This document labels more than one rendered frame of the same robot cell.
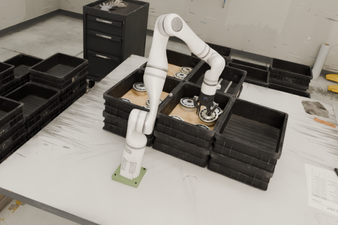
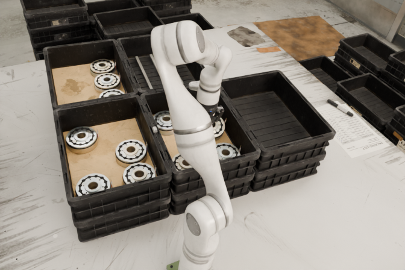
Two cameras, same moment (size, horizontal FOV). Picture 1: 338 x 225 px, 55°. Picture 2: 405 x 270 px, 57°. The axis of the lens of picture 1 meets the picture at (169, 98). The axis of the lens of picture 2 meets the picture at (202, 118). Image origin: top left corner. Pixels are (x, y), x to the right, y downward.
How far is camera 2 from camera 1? 0.92 m
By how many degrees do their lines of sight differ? 38
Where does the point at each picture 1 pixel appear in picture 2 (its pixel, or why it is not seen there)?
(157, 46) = (179, 91)
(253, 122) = (245, 99)
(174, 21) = (198, 37)
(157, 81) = (213, 147)
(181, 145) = not seen: hidden behind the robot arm
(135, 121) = (214, 225)
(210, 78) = (216, 82)
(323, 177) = (329, 117)
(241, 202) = (314, 204)
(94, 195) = not seen: outside the picture
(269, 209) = (338, 190)
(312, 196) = (344, 144)
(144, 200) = not seen: outside the picture
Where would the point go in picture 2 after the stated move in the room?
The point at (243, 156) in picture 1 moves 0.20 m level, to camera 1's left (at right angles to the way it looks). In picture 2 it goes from (295, 155) to (256, 183)
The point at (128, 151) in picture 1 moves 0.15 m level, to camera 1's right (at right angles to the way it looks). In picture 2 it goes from (203, 262) to (243, 230)
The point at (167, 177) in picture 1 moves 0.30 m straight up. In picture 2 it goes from (231, 240) to (246, 182)
